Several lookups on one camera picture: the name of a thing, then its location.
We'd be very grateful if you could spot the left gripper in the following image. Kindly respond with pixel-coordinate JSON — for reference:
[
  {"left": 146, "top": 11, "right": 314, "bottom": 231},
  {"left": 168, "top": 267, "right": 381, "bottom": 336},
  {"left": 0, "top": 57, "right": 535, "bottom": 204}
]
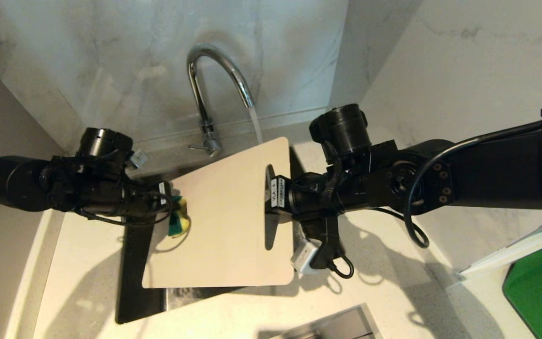
[{"left": 81, "top": 179, "right": 174, "bottom": 222}]

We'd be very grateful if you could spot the chrome gooseneck faucet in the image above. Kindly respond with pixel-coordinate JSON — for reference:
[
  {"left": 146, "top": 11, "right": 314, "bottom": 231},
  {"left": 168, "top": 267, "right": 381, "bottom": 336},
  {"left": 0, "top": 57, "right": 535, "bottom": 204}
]
[{"left": 186, "top": 43, "right": 256, "bottom": 159}]

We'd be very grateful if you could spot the yellow and green sponge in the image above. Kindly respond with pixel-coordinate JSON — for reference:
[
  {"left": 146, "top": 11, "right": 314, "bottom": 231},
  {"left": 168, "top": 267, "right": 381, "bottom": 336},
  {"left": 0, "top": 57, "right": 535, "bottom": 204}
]
[{"left": 167, "top": 195, "right": 191, "bottom": 239}]

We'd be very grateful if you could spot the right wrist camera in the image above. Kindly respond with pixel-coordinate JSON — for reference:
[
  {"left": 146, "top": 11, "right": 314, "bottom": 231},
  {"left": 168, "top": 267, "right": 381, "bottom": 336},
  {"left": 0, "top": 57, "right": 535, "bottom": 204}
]
[{"left": 290, "top": 211, "right": 343, "bottom": 276}]

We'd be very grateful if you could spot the black cable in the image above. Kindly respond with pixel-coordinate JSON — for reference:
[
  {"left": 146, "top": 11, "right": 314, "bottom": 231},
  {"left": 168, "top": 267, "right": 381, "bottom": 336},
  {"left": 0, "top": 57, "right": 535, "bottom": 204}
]
[
  {"left": 402, "top": 111, "right": 542, "bottom": 249},
  {"left": 327, "top": 252, "right": 355, "bottom": 279}
]

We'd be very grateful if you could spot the steel tray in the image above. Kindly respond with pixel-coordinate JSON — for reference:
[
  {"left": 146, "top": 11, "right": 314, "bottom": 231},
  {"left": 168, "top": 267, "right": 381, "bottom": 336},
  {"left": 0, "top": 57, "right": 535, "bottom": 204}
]
[{"left": 269, "top": 303, "right": 384, "bottom": 339}]

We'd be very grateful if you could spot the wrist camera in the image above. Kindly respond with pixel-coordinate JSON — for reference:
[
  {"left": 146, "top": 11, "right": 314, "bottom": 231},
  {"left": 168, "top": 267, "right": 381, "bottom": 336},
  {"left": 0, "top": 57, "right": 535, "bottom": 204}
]
[
  {"left": 290, "top": 211, "right": 343, "bottom": 276},
  {"left": 129, "top": 149, "right": 149, "bottom": 170}
]

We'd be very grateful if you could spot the dark kitchen sink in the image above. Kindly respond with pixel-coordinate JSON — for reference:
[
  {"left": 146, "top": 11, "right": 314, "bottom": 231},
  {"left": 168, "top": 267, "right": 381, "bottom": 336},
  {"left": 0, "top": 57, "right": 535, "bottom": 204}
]
[{"left": 115, "top": 141, "right": 310, "bottom": 325}]

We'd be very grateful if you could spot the white board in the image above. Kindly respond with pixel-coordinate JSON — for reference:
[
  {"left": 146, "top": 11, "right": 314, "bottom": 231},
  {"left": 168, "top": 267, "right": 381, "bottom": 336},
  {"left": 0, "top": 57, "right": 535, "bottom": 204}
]
[{"left": 458, "top": 211, "right": 542, "bottom": 279}]

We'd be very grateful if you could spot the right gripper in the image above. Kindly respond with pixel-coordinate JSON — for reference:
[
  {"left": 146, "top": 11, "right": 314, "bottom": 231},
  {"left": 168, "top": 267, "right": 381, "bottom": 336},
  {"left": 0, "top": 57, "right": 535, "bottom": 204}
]
[{"left": 265, "top": 173, "right": 347, "bottom": 218}]

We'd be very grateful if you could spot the beige cutting board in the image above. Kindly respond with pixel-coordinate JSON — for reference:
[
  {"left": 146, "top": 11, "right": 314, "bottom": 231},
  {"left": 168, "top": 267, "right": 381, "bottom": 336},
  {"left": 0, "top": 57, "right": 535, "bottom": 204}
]
[{"left": 142, "top": 137, "right": 296, "bottom": 289}]

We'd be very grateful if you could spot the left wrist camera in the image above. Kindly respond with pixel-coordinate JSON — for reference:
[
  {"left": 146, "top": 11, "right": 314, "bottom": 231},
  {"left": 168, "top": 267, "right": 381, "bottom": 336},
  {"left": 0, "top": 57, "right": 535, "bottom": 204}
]
[{"left": 129, "top": 149, "right": 149, "bottom": 170}]

